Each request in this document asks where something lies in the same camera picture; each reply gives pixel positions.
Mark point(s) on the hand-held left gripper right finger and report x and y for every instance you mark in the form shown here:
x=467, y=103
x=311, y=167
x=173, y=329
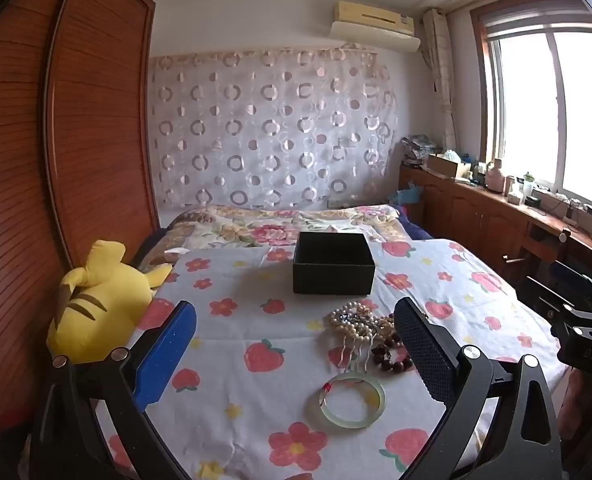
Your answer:
x=426, y=355

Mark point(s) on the pale green jade bangle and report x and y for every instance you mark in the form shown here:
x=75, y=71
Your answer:
x=348, y=421

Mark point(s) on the floral quilt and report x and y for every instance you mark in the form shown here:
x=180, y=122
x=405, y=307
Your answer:
x=246, y=230

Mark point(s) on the blue plastic bag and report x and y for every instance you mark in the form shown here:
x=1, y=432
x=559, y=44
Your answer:
x=408, y=194

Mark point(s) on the pink jar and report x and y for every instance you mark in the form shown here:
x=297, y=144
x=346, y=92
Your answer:
x=496, y=177

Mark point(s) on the beige window curtain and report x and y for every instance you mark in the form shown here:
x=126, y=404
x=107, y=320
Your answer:
x=443, y=70

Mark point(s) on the cardboard box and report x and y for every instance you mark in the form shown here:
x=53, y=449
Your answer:
x=443, y=165

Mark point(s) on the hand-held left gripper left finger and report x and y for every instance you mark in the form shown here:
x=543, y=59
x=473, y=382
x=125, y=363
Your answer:
x=165, y=360

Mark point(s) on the yellow plush toy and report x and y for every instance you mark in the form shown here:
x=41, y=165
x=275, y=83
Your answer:
x=105, y=290

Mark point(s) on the long wooden cabinet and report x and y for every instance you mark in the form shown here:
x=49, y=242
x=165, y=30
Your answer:
x=471, y=215

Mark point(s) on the black square box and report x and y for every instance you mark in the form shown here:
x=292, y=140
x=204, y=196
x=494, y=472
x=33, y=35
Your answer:
x=333, y=275

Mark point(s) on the brown wooden wardrobe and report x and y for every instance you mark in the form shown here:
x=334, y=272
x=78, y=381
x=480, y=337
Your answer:
x=100, y=110

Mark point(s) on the pile of papers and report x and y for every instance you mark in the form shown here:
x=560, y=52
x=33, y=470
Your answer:
x=418, y=146

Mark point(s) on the wooden frame window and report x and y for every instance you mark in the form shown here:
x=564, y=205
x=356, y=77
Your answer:
x=526, y=100

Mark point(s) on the dark blue blanket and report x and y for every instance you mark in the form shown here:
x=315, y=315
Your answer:
x=416, y=225

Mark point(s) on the circle pattern sheer curtain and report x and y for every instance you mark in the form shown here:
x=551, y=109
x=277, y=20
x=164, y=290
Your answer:
x=266, y=125

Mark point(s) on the green cap bottle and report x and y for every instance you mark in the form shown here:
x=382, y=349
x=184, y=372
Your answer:
x=528, y=186

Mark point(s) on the wall air conditioner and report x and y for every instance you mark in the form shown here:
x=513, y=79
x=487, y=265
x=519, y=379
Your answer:
x=371, y=20

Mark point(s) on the pearl hair comb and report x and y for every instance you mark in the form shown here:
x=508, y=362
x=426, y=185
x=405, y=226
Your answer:
x=363, y=334

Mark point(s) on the strawberry flower print bedsheet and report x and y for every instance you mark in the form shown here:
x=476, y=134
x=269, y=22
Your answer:
x=256, y=320

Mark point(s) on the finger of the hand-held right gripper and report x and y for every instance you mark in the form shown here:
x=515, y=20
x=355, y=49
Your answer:
x=583, y=280
x=546, y=292

